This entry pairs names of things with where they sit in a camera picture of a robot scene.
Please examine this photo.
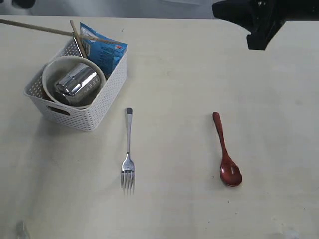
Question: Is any white perforated plastic basket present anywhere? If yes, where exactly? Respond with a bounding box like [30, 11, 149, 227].
[24, 38, 127, 132]

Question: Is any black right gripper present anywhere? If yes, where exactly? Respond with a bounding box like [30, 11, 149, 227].
[211, 0, 319, 50]

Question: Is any wooden chopstick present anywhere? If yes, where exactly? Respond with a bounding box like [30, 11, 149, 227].
[0, 19, 120, 44]
[70, 20, 87, 58]

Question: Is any white curtain backdrop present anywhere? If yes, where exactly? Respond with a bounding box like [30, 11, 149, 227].
[0, 0, 215, 19]

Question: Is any shiny steel cup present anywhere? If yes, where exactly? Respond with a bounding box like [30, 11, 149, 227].
[53, 63, 101, 107]

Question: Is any steel spoon long handle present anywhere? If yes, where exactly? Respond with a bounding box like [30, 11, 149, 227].
[121, 108, 135, 192]

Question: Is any white ceramic bowl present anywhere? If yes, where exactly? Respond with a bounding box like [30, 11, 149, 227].
[42, 56, 106, 109]

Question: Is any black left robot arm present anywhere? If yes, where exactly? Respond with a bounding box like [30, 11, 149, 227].
[11, 0, 36, 9]

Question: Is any blue snack packet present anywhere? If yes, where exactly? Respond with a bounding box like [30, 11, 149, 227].
[79, 22, 128, 80]

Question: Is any red-brown wooden spoon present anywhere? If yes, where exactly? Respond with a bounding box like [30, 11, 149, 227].
[212, 112, 242, 187]

